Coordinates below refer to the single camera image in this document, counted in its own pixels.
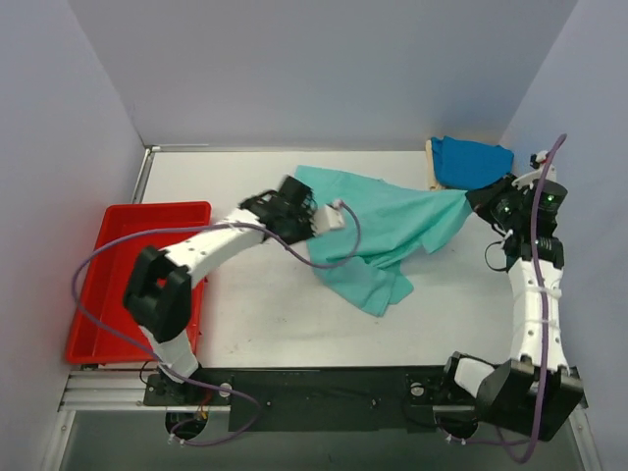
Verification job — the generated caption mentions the teal t shirt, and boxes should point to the teal t shirt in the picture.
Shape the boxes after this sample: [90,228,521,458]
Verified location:
[294,166,472,317]

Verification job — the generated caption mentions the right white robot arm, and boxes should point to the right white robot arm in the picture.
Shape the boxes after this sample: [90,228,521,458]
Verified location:
[438,175,584,442]

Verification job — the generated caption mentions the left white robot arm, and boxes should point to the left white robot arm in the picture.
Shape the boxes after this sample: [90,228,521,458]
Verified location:
[123,176,315,404]

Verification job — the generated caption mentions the folded blue t shirt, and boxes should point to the folded blue t shirt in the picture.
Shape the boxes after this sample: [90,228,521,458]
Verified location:
[430,135,514,190]

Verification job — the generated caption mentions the folded beige t shirt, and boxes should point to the folded beige t shirt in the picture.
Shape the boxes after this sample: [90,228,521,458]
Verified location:
[425,139,444,191]

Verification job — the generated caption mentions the red plastic bin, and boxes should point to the red plastic bin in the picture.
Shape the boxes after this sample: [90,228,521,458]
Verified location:
[66,201,211,365]

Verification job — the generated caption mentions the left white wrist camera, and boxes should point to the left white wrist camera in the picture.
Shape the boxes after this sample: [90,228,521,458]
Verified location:
[312,200,345,236]

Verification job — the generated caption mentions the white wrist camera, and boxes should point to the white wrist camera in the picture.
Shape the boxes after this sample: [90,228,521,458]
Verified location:
[512,150,549,189]
[312,200,345,236]

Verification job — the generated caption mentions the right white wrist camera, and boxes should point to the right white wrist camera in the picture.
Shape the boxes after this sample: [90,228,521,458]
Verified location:
[512,150,549,189]

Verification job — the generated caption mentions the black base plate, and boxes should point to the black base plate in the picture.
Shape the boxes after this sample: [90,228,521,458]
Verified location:
[143,366,479,439]

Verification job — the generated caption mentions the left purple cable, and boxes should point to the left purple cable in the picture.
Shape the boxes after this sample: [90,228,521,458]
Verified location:
[71,198,362,446]

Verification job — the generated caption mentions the purple cable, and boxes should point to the purple cable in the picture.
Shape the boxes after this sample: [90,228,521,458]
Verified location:
[441,132,568,464]
[71,198,362,446]

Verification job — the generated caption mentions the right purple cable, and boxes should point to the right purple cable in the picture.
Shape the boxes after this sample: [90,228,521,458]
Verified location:
[441,132,568,464]

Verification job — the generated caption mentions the aluminium frame rail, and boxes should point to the aluminium frame rail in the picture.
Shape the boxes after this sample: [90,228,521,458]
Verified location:
[59,370,145,412]

